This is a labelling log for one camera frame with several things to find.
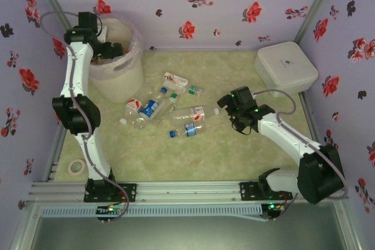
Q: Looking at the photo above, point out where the white slotted cable duct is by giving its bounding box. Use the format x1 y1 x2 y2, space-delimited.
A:
39 205 263 218

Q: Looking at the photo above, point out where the clear bottle blue label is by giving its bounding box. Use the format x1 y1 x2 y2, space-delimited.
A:
169 121 207 139
133 87 168 131

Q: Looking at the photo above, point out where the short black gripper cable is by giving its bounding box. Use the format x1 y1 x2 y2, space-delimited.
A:
230 117 251 137

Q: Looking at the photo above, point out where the large clear bottle red label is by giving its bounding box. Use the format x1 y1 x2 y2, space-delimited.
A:
171 105 220 124

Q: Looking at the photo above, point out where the clear bottle red white label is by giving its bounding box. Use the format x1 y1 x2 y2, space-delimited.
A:
118 97 144 125

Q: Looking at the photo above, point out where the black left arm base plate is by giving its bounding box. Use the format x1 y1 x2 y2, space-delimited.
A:
84 183 138 203

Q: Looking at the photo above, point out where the grey left arm cable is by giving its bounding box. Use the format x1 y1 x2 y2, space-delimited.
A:
40 11 130 224

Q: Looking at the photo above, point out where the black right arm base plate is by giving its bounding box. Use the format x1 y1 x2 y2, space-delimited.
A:
239 181 294 203

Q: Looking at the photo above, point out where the small bottle green label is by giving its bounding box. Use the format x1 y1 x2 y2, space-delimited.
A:
186 85 203 97

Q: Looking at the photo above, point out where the clear bottle green cap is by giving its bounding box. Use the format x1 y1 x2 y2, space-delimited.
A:
155 93 179 122

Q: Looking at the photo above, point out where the masking tape roll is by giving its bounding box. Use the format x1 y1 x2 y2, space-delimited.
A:
67 159 86 176

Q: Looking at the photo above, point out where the white plastic bin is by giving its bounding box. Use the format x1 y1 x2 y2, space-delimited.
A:
87 17 144 104

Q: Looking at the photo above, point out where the grey right arm cable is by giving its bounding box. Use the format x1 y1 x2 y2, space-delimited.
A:
252 88 349 201

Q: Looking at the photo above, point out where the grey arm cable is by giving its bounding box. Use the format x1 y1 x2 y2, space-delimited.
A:
252 88 349 201
40 11 130 224

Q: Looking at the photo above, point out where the white lidded plastic container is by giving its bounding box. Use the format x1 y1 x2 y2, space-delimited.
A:
253 41 319 98

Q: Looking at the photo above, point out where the aluminium mounting rail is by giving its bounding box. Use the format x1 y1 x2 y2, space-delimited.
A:
29 181 294 204

